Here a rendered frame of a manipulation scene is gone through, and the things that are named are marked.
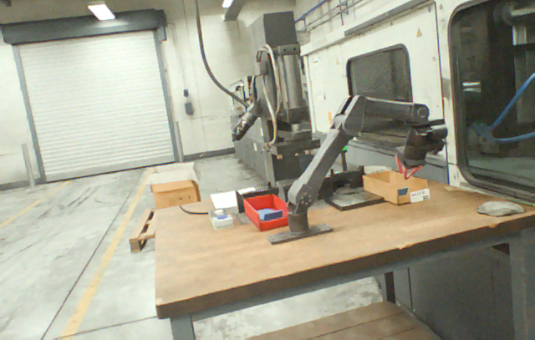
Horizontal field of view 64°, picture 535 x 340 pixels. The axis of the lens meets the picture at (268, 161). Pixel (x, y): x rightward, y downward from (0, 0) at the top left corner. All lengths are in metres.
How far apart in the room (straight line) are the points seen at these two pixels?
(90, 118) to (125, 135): 0.88
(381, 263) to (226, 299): 0.41
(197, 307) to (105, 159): 10.02
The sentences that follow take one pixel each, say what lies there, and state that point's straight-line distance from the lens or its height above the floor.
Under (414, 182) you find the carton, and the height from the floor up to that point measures 0.95.
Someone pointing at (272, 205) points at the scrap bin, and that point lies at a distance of 1.68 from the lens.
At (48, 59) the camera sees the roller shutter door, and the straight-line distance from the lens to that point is 11.24.
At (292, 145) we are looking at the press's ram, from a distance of 1.66.
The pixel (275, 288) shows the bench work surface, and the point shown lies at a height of 0.87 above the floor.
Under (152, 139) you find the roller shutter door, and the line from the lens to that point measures 10.85.
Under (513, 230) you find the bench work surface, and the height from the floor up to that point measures 0.86.
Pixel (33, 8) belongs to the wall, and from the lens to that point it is 11.53.
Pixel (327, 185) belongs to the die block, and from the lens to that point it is 1.73.
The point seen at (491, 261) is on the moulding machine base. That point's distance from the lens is 1.84.
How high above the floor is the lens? 1.34
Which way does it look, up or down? 9 degrees down
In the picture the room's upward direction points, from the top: 8 degrees counter-clockwise
